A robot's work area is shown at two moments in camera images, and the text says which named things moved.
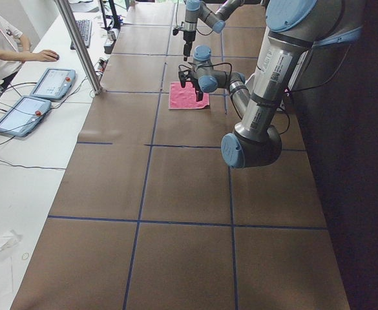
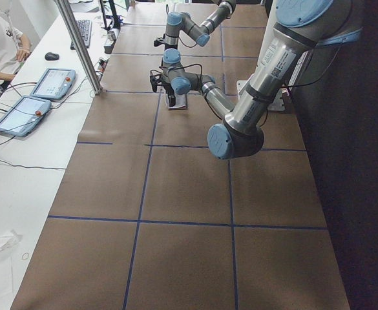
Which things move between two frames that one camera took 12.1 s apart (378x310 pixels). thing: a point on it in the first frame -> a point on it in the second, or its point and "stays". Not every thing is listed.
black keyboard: x=84 y=26 stays
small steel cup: x=111 y=35 stays
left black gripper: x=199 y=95 -> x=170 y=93
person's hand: x=47 y=55 -> x=22 y=55
